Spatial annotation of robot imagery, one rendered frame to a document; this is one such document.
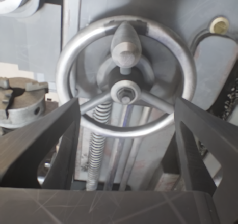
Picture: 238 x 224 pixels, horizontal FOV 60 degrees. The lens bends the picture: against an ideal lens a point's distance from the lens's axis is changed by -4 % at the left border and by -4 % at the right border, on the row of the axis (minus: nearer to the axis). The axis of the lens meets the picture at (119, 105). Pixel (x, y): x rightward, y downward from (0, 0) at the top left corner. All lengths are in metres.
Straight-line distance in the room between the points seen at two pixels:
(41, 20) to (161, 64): 0.21
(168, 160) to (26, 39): 0.66
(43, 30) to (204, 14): 0.25
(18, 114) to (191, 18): 0.73
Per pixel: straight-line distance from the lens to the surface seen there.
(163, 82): 0.39
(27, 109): 0.89
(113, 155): 0.65
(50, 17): 0.35
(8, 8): 0.30
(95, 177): 0.75
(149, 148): 0.77
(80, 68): 0.38
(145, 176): 0.90
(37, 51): 0.38
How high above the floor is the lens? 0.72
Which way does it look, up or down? 5 degrees down
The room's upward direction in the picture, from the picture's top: 82 degrees counter-clockwise
